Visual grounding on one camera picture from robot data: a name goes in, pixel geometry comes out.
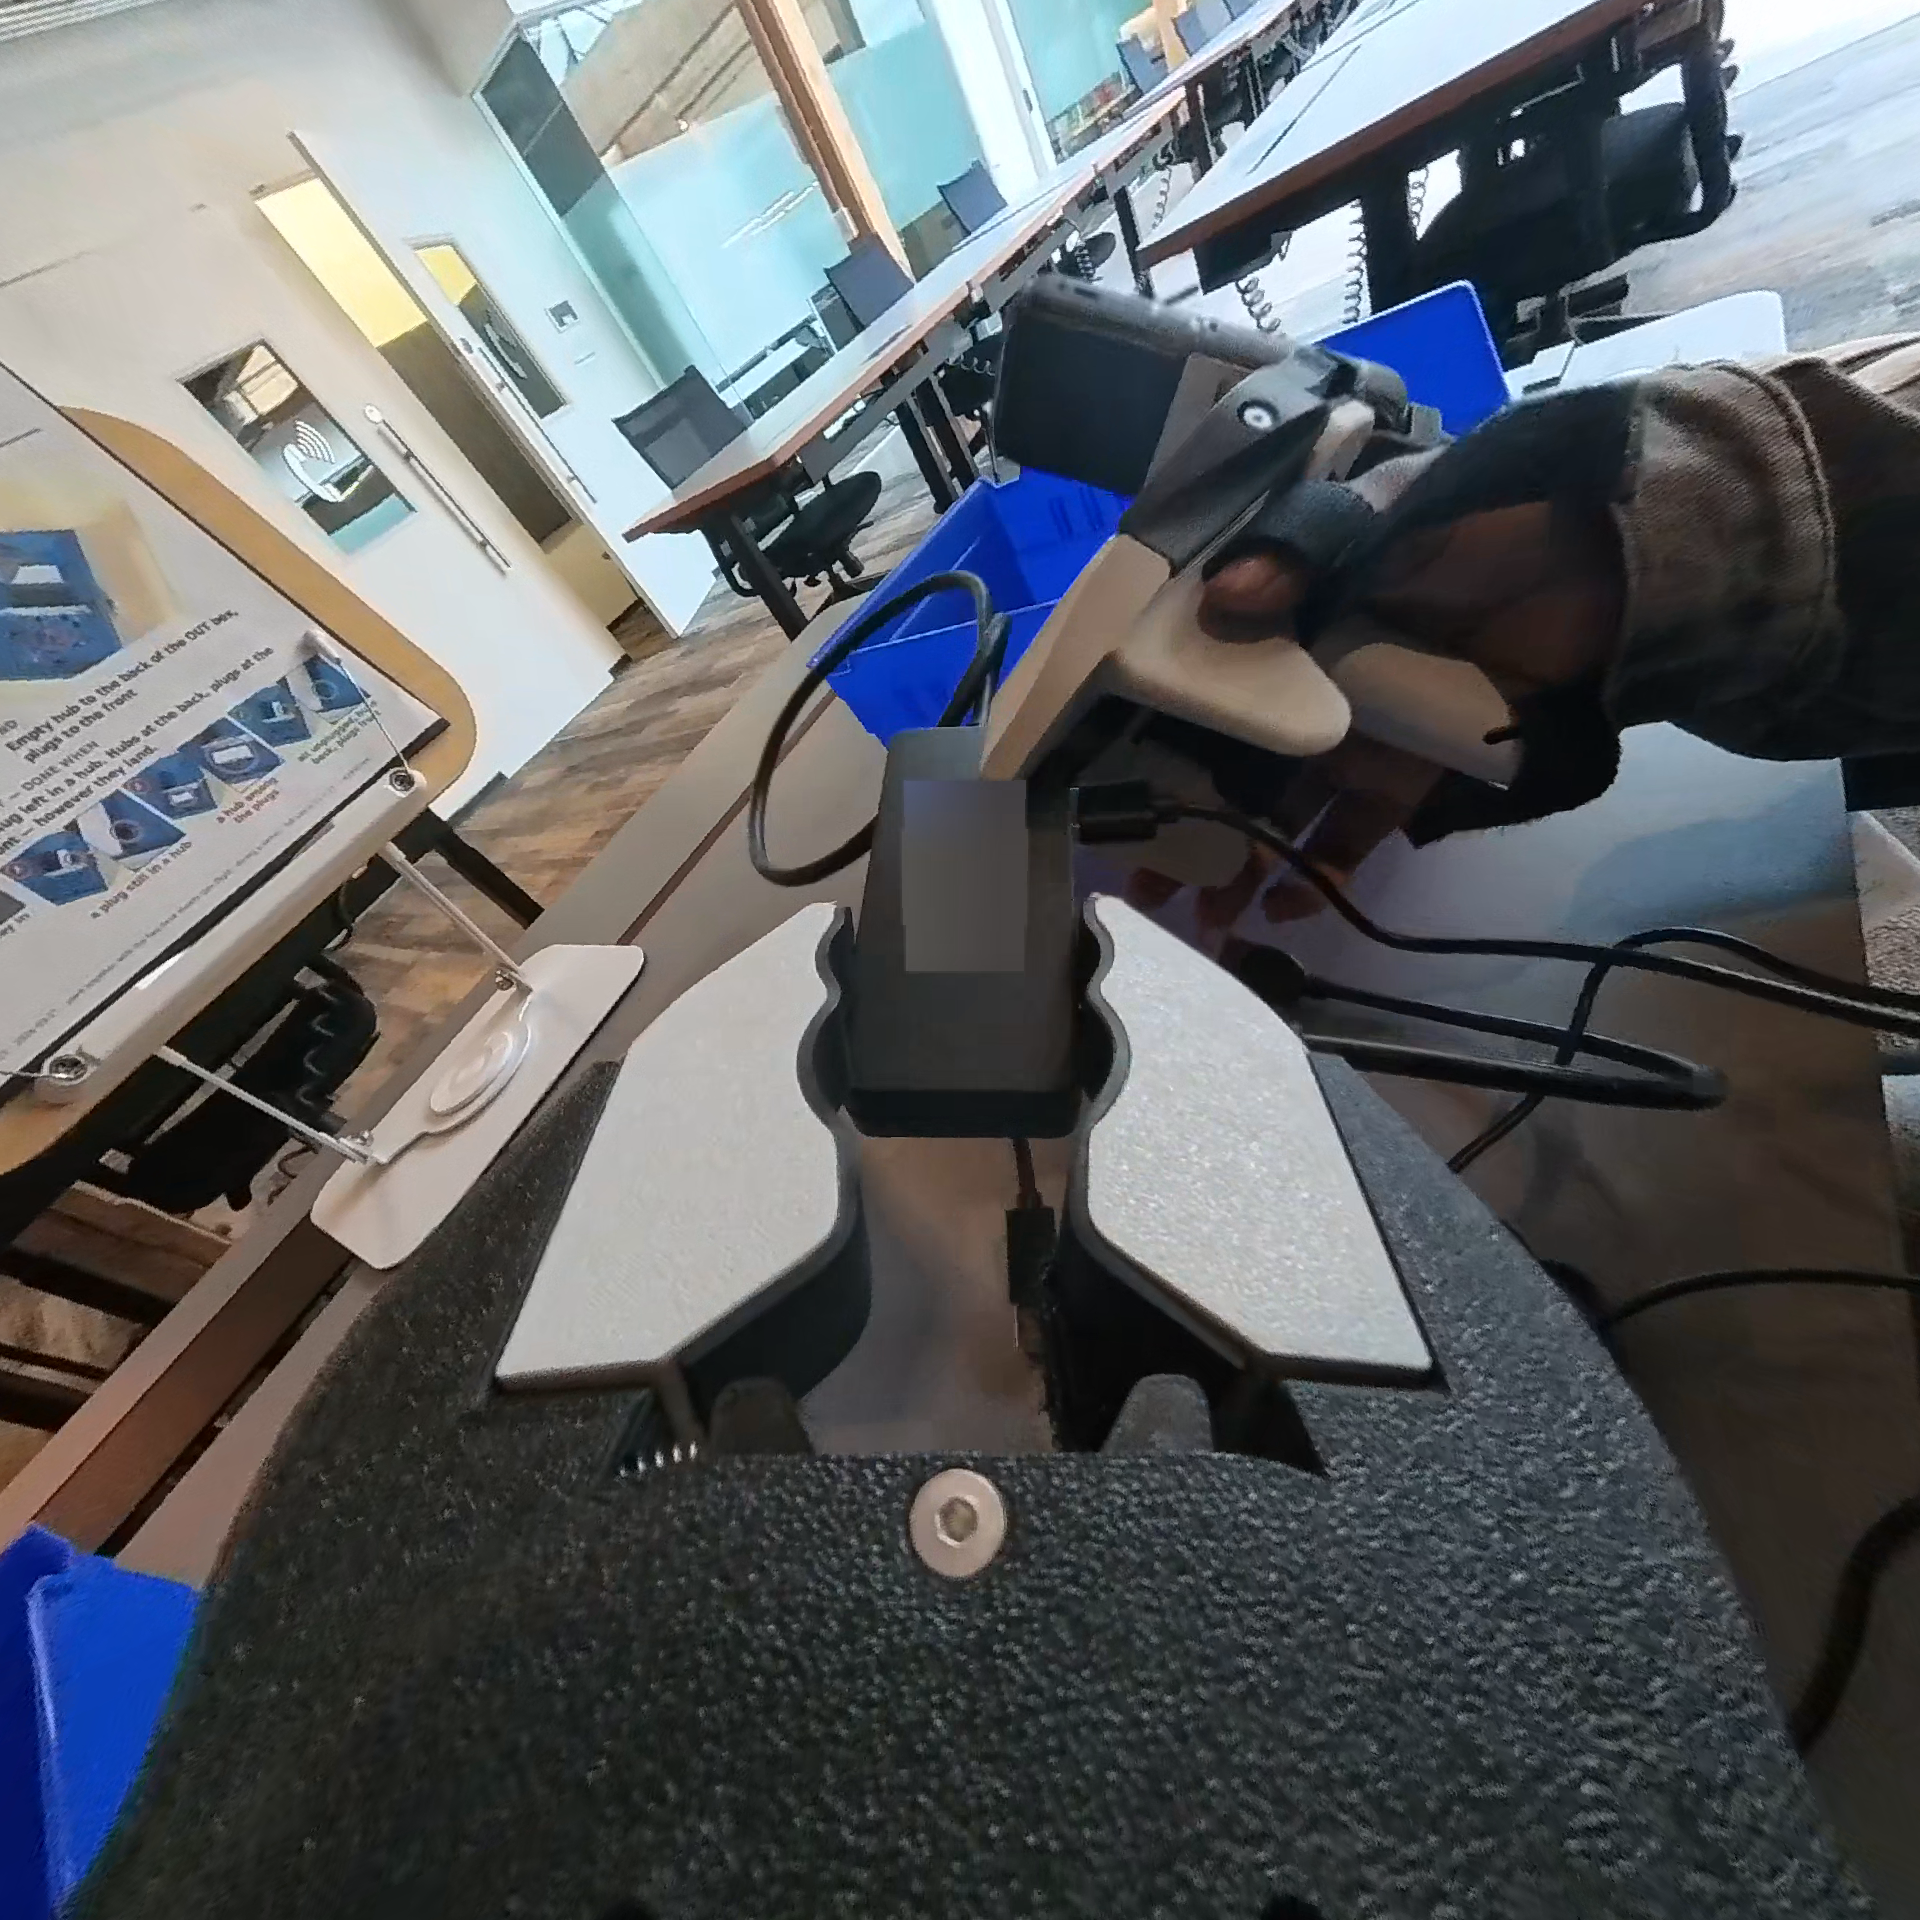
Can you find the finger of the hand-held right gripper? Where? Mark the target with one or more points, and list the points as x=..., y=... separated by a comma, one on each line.
x=1125, y=603

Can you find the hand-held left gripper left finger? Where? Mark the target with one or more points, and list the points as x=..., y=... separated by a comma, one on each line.
x=675, y=1201

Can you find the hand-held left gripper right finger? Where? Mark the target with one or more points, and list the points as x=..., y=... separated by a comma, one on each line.
x=1246, y=1201

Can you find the blue plastic bin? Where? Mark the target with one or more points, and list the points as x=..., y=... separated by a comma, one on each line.
x=92, y=1726
x=931, y=615

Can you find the black usb hub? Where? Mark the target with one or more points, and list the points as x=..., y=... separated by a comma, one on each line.
x=961, y=1036

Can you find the person's right hand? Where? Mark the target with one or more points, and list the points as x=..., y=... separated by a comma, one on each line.
x=1500, y=573

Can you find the wooden office desk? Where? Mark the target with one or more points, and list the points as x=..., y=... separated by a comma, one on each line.
x=870, y=346
x=1381, y=107

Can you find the white document stand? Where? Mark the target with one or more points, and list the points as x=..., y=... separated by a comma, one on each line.
x=497, y=1053

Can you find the black office chair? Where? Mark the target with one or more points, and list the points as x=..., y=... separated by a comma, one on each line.
x=737, y=452
x=1592, y=181

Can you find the wooden support column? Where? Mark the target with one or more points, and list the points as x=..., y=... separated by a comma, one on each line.
x=826, y=123

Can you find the instruction sheet on stand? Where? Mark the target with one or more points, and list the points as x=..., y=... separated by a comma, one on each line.
x=420, y=676

